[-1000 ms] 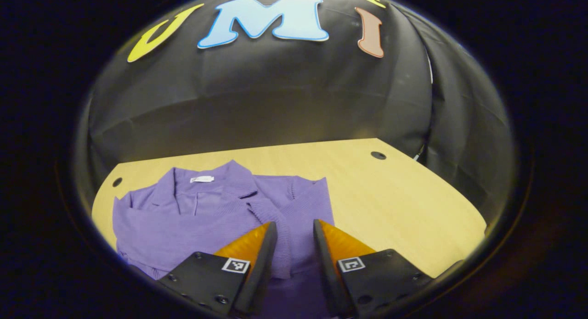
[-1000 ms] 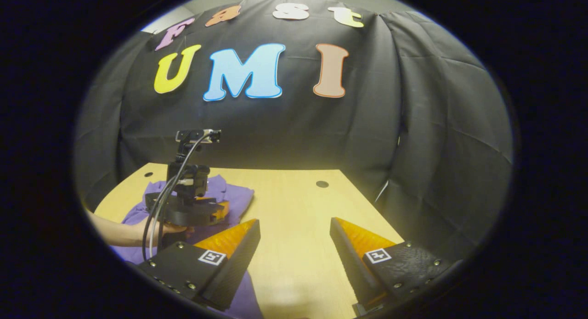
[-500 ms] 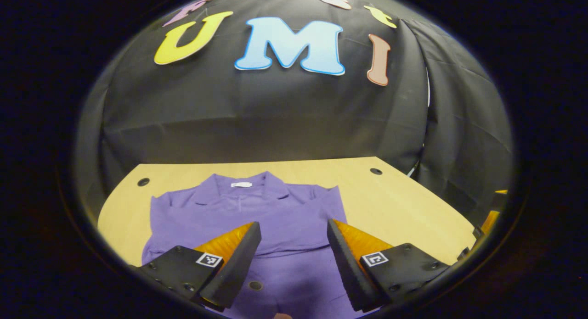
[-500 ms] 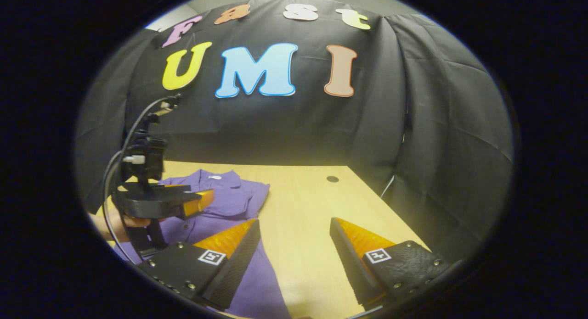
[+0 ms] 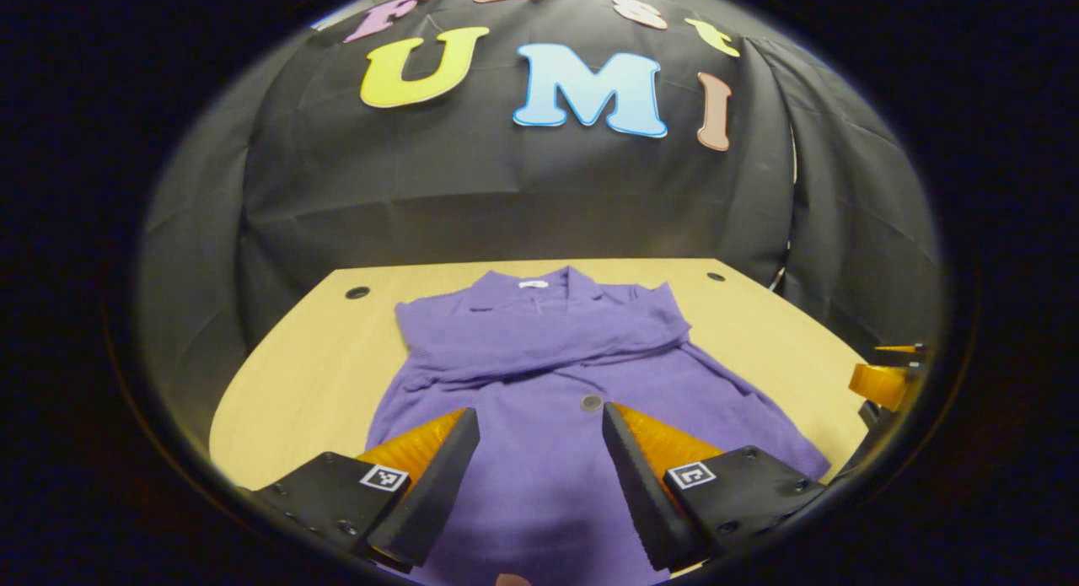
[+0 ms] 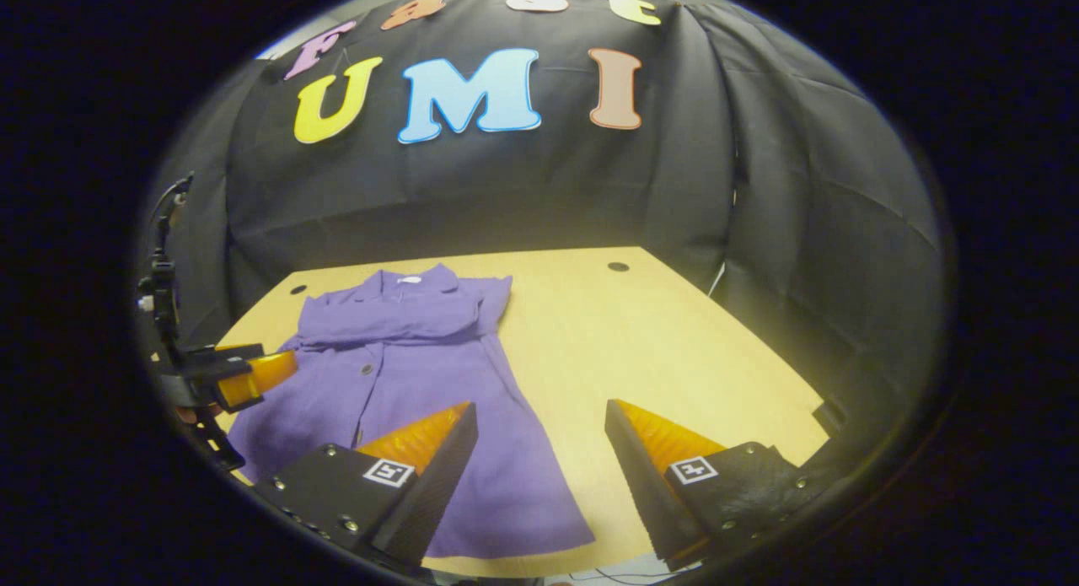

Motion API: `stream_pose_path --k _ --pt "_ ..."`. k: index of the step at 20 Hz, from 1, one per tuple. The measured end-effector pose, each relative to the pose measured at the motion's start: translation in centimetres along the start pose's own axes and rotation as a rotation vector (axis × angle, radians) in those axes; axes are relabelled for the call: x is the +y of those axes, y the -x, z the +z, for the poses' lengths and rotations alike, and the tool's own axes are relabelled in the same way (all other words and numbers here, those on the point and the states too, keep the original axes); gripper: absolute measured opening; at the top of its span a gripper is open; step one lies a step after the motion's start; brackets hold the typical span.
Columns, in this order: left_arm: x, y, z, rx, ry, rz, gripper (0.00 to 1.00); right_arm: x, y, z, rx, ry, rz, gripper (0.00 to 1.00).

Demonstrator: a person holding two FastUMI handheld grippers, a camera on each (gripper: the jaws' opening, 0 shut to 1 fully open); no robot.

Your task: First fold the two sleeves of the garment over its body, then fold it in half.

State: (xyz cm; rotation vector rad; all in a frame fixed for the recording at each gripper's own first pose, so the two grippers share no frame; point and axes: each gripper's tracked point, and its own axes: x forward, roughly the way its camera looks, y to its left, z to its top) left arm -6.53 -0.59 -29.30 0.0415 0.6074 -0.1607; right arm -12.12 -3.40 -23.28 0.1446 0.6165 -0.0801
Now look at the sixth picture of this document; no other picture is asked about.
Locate purple button shirt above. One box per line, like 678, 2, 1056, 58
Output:
228, 263, 596, 560

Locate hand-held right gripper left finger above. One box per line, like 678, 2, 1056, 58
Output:
253, 402, 479, 568

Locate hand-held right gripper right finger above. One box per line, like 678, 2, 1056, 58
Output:
604, 399, 831, 572

